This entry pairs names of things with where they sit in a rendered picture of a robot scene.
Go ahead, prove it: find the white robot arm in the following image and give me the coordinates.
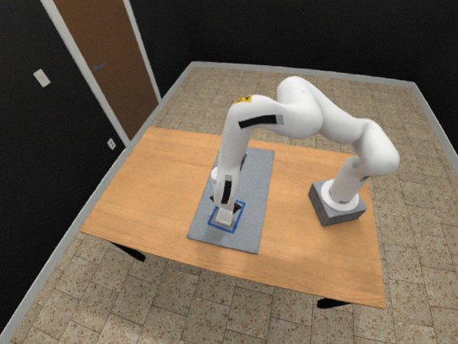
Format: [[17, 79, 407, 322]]
[[211, 76, 399, 212]]

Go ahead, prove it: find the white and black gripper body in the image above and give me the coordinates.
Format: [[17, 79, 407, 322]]
[[225, 198, 236, 211]]

